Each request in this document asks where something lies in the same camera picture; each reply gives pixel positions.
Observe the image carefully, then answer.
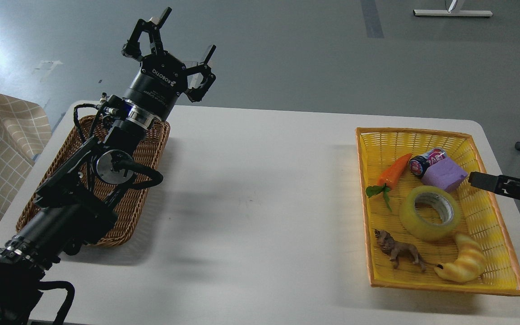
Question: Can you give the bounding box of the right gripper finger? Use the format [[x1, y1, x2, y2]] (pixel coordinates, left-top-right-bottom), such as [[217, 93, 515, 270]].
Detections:
[[468, 172, 520, 197]]

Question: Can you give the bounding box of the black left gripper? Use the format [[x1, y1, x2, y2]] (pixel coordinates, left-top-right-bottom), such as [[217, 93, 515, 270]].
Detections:
[[121, 6, 217, 121]]

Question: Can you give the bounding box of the yellow tape roll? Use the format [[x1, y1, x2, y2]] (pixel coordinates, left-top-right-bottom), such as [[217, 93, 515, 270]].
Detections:
[[399, 186, 461, 242]]

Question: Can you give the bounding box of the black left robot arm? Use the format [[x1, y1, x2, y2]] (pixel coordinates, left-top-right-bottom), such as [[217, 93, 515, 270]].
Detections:
[[0, 8, 215, 325]]

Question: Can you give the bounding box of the purple foam block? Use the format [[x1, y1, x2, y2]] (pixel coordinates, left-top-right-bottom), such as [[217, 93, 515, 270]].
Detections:
[[421, 158, 468, 193]]

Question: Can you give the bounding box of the brown wicker basket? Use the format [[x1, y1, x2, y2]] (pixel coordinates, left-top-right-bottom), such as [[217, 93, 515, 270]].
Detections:
[[16, 120, 171, 247]]

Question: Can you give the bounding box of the small printed can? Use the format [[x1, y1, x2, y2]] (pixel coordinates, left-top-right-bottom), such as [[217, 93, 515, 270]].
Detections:
[[409, 147, 448, 177]]

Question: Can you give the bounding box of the yellow plastic basket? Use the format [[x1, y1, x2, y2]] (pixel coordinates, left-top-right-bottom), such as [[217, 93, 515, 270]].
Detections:
[[355, 127, 520, 296]]

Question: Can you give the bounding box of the yellow toy croissant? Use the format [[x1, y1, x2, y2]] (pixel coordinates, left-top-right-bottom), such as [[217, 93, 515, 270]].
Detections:
[[433, 232, 486, 283]]

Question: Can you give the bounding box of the orange toy carrot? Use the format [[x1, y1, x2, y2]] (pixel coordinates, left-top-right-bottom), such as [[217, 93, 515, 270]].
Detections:
[[365, 153, 412, 212]]

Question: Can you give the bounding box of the brown toy lion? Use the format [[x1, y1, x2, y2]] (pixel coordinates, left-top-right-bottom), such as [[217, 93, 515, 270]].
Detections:
[[374, 229, 436, 272]]

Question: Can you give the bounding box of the white table leg base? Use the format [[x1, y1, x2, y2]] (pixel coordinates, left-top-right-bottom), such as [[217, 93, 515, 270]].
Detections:
[[413, 0, 493, 18]]

